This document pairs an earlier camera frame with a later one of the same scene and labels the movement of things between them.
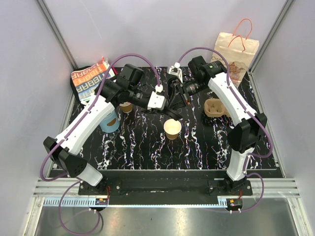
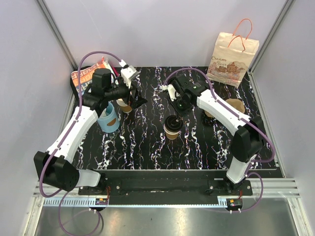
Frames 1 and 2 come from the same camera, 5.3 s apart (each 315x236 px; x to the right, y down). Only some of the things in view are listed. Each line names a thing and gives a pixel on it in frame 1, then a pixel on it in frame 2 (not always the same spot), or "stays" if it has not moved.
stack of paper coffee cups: (126, 107) stays
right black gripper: (186, 94) → (176, 112)
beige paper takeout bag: (237, 52) stays
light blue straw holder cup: (111, 123) stays
